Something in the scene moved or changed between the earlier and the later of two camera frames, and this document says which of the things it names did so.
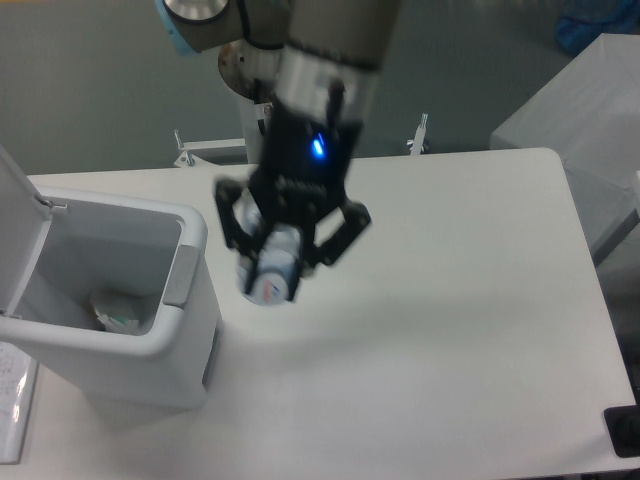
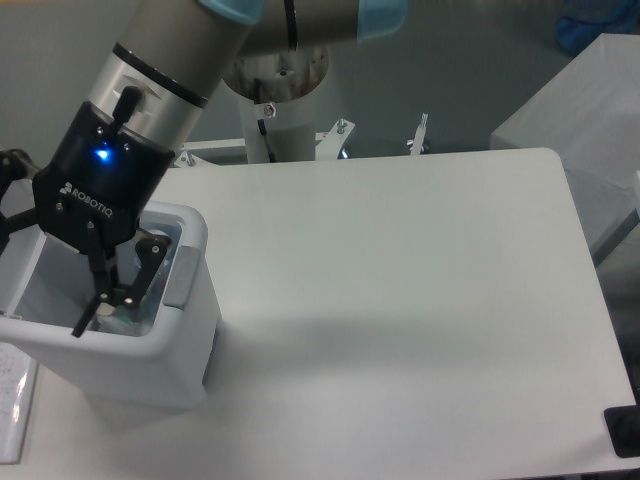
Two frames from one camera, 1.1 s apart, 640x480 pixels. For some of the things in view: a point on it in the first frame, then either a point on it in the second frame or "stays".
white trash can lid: (25, 219) stays
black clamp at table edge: (623, 426) stays
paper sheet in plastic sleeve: (18, 374) stays
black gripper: (307, 164) -> (92, 195)
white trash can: (159, 257) stays
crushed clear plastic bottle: (275, 254) -> (159, 282)
